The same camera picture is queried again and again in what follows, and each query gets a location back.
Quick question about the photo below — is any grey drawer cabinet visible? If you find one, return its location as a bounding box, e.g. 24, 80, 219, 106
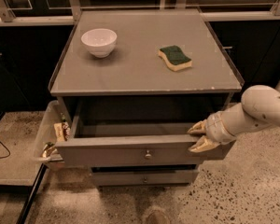
49, 9, 244, 174

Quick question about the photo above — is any white ceramic bowl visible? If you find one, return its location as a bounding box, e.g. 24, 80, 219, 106
81, 28, 118, 58

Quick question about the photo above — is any grey bottom drawer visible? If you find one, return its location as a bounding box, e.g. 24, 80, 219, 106
91, 169, 198, 186

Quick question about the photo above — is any snack packet in bin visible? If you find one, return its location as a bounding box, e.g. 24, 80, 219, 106
54, 122, 70, 142

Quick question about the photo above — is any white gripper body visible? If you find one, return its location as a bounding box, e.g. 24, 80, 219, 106
205, 111, 236, 145

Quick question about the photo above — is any metal railing frame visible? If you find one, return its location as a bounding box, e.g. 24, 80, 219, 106
0, 0, 280, 28

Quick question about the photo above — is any grey top drawer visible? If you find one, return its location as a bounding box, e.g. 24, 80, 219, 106
57, 102, 232, 167

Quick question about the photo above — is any black cable on floor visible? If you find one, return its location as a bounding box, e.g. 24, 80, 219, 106
0, 131, 11, 160

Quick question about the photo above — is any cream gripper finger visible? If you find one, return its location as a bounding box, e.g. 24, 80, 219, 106
188, 120, 206, 135
188, 135, 219, 153

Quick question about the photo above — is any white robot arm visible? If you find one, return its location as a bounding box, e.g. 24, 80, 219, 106
188, 80, 280, 153

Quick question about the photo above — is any grey drawer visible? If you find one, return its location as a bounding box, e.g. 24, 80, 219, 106
57, 102, 232, 167
91, 169, 198, 186

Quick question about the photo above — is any green yellow sponge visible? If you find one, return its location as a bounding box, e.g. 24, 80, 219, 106
158, 45, 192, 72

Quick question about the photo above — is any dark shiny snack wrapper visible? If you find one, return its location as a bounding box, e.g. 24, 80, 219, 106
41, 142, 57, 158

